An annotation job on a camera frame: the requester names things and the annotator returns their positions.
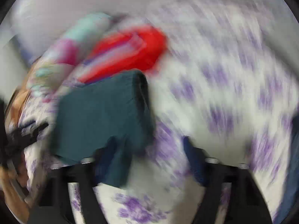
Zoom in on purple floral bed sheet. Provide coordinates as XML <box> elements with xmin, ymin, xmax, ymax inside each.
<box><xmin>21</xmin><ymin>0</ymin><xmax>299</xmax><ymax>224</ymax></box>

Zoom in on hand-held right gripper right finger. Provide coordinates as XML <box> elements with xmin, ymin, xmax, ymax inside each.
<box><xmin>183</xmin><ymin>136</ymin><xmax>272</xmax><ymax>224</ymax></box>

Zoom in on folded floral blanket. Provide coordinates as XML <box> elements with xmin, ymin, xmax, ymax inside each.
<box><xmin>26</xmin><ymin>13</ymin><xmax>112</xmax><ymax>98</ymax></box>

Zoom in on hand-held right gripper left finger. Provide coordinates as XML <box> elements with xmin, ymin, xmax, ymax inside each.
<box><xmin>28</xmin><ymin>136</ymin><xmax>132</xmax><ymax>224</ymax></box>

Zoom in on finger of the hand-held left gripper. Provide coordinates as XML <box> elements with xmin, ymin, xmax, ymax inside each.
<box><xmin>12</xmin><ymin>121</ymin><xmax>50</xmax><ymax>148</ymax></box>

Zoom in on person's left hand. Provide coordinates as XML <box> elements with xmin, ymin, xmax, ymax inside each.
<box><xmin>0</xmin><ymin>164</ymin><xmax>31</xmax><ymax>217</ymax></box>

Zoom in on dark teal pants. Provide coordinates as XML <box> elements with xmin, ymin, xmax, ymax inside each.
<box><xmin>50</xmin><ymin>70</ymin><xmax>156</xmax><ymax>188</ymax></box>

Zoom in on lavender headboard cushion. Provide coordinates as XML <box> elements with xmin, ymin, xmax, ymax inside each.
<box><xmin>9</xmin><ymin>0</ymin><xmax>211</xmax><ymax>59</ymax></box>

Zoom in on dark navy garment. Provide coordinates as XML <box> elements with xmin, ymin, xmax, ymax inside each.
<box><xmin>278</xmin><ymin>163</ymin><xmax>299</xmax><ymax>220</ymax></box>

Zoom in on folded red striped garment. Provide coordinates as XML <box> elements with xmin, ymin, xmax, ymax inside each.
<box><xmin>77</xmin><ymin>26</ymin><xmax>169</xmax><ymax>84</ymax></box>

